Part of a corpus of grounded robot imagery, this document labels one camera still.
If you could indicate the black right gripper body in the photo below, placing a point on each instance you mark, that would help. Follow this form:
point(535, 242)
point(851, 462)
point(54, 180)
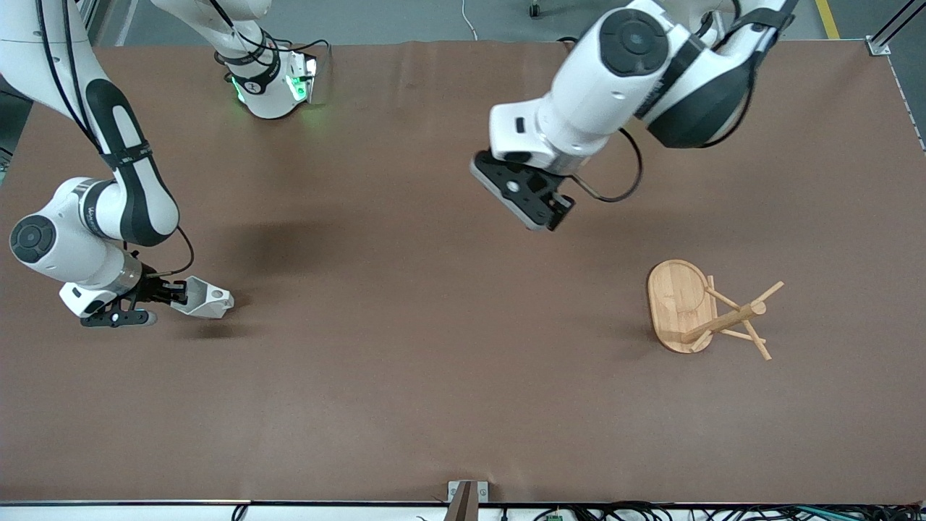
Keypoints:
point(153, 288)

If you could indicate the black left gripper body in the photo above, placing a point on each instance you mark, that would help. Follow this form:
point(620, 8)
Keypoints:
point(558, 189)

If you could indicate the white faceted cup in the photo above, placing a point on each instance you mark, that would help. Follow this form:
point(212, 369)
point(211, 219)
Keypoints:
point(210, 298)

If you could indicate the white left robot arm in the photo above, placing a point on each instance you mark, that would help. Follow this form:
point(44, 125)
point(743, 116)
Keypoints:
point(615, 87)

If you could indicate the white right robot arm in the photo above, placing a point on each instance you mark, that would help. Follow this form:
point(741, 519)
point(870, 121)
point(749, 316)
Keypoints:
point(134, 195)

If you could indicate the wooden cup rack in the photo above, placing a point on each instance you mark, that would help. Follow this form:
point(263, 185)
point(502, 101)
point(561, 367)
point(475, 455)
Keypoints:
point(676, 304)

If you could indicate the brown table cover sheet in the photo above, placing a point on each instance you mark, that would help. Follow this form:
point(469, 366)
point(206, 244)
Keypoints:
point(434, 362)

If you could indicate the black caster wheel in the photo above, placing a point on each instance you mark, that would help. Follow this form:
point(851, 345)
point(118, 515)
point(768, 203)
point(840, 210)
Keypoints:
point(535, 10)

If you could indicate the white table edge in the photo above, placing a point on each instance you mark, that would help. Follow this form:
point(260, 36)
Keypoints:
point(145, 513)

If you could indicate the aluminium frame profile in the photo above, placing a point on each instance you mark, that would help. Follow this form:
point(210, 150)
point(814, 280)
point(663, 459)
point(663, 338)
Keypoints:
point(88, 11)
point(886, 40)

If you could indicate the grey metal mount bracket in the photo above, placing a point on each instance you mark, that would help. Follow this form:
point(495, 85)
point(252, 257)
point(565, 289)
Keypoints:
point(483, 491)

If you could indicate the dark camera pole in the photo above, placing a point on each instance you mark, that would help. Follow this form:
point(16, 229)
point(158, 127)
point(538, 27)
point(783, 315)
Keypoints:
point(461, 506)

